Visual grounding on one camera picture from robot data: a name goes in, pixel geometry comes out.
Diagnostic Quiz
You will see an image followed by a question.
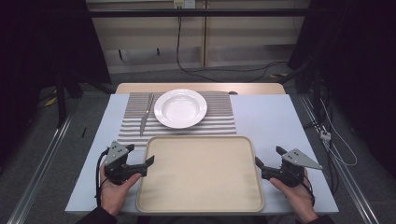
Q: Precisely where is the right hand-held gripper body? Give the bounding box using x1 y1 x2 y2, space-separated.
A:
261 147 324 189

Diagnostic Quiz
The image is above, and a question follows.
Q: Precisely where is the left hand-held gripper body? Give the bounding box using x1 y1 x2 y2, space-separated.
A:
103 140 149 186

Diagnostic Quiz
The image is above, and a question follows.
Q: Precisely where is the person's right hand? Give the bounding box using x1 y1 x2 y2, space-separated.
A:
268 169 319 224

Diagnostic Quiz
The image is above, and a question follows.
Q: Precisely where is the person's left hand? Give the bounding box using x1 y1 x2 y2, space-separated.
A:
99 163 143 217

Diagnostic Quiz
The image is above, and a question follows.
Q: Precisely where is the silver table knife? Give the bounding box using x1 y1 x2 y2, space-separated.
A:
139 92 153 137

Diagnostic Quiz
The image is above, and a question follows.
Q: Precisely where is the silver fork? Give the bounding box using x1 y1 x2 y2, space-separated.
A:
145 92 156 117

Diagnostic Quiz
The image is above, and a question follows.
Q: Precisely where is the beige rectangular tray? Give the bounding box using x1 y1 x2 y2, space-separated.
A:
135 135 266 215

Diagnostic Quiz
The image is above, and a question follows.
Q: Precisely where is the grey striped placemat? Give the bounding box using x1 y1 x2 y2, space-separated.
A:
117 91 238 147

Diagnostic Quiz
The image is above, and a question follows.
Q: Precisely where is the white deep plate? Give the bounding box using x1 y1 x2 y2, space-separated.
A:
153 88 208 130

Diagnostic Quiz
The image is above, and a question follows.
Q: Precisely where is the black metal stand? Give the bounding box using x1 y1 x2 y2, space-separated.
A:
55 72 69 129

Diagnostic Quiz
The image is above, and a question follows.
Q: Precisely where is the dark curtain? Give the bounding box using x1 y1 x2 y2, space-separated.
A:
0 0 112 162
287 0 396 178

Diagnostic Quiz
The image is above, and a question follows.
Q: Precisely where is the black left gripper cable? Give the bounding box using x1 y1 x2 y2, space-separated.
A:
94 147 110 208

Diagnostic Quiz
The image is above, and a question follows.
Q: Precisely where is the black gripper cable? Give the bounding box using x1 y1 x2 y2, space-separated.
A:
302 173 316 207
94 147 110 208

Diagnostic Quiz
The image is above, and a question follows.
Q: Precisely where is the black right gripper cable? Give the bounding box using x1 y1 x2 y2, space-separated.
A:
302 173 316 207

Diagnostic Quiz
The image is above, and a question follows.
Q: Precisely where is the metal floor rail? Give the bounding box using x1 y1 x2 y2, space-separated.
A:
6 114 75 224
298 92 381 224

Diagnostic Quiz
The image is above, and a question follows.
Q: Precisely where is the thin white cable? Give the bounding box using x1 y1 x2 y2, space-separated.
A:
319 98 359 167

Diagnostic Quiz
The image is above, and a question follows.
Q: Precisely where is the long black wall cable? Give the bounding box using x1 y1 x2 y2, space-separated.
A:
176 15 289 84

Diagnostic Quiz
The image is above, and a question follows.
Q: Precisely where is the white wall socket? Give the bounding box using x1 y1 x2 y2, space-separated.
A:
173 0 197 9

